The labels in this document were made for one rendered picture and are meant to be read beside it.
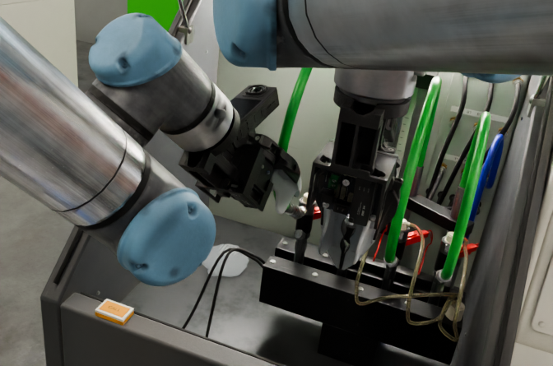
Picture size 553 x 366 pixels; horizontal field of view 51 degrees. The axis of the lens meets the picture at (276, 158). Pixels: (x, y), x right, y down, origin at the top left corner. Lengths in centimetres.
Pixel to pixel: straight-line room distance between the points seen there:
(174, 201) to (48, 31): 346
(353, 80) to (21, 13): 329
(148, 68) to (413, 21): 34
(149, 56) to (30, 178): 18
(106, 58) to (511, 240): 62
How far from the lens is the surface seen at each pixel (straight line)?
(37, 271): 267
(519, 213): 92
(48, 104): 37
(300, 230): 98
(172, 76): 54
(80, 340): 101
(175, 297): 117
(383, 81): 51
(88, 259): 101
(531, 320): 100
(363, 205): 54
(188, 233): 43
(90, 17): 582
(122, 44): 54
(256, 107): 69
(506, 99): 115
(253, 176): 66
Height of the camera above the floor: 158
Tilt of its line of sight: 26 degrees down
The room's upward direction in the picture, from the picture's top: 7 degrees clockwise
